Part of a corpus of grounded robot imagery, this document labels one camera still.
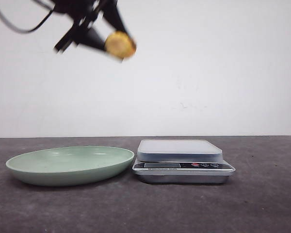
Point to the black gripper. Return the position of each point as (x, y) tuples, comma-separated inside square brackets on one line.
[(82, 14)]

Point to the yellow corn cob piece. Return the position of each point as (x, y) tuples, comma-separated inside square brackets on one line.
[(120, 45)]

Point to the green shallow plate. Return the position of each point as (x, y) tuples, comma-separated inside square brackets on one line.
[(69, 166)]

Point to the silver digital kitchen scale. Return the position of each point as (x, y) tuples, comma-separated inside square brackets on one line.
[(181, 161)]

